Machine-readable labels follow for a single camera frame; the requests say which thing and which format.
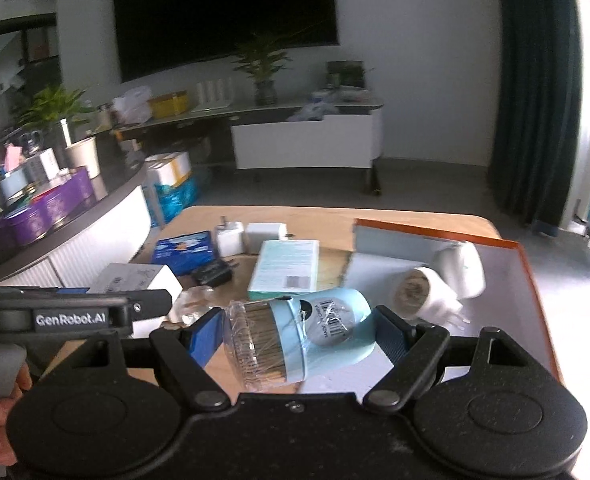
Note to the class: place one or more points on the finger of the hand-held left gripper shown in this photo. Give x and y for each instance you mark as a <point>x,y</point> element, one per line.
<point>150,303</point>

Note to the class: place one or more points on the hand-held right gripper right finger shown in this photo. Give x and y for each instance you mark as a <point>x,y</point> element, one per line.
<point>392,337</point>

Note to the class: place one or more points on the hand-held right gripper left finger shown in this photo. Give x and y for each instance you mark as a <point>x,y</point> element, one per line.
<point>205,341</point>

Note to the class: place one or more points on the white cardboard box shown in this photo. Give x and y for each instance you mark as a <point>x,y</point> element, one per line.
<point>135,279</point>

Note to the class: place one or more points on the black charger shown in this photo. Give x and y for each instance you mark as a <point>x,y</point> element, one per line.
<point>212,275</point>

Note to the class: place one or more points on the light blue toothpick holder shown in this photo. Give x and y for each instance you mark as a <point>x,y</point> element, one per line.
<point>295,335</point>

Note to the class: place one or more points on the teal cardboard box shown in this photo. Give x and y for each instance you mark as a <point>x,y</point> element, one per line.
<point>286,272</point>

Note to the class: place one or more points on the orange-rimmed white box tray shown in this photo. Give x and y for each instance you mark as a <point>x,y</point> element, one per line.
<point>505,280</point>

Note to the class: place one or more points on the clear plastic object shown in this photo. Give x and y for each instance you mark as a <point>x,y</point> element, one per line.
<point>192,306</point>

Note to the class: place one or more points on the white round plug adapter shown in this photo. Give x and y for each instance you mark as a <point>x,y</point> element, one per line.
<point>417,292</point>

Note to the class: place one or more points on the blue tissue pack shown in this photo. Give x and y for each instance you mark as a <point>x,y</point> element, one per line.
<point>185,251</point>

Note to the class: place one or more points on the curved white counter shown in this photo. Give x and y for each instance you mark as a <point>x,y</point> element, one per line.
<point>85,240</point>

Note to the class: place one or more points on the white cone plug adapter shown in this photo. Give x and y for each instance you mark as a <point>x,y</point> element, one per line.
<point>460,270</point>

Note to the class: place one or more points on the white charger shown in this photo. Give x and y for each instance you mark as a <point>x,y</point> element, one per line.
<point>227,238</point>
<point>265,236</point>

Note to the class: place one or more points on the blue plastic pack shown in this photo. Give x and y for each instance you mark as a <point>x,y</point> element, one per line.
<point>175,201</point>

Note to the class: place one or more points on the purple tin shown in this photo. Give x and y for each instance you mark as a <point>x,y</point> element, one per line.
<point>50,210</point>

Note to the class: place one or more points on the white and yellow carton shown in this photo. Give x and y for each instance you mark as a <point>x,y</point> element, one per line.
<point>167,167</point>

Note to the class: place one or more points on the light blue tin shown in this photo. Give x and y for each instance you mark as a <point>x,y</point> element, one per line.
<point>12,183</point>

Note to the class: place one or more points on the small white carton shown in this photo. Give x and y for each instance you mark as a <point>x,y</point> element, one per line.
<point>42,165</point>

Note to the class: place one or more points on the white paper cup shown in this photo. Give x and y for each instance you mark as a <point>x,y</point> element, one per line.
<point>82,156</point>

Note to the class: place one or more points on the scissors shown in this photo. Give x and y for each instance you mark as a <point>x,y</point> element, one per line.
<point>31,136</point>

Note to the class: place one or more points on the white plastic bag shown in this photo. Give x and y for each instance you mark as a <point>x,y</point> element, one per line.
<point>132,105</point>

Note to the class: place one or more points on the yellow box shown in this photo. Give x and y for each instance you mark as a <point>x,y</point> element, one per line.
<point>167,104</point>

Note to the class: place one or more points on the green plant in white tube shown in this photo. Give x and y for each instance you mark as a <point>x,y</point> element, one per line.
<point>50,107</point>

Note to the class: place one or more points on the white tv console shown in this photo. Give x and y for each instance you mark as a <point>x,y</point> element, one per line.
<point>305,142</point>

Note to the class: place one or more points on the white router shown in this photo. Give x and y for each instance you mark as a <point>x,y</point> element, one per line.
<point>215,94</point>

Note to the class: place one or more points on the pile of plastic bags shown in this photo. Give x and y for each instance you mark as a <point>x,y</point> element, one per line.
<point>320,104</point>

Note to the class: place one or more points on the potted plant in glass vase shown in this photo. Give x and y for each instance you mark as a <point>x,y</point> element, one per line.
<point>264,67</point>

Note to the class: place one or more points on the dark green curtain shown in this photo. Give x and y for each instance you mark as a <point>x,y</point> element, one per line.
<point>530,85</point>

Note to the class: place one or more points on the dark picture frame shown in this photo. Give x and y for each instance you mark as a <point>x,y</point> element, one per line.
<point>345,74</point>

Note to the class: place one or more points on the black wall television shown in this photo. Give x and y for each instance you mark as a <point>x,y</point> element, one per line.
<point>225,15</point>

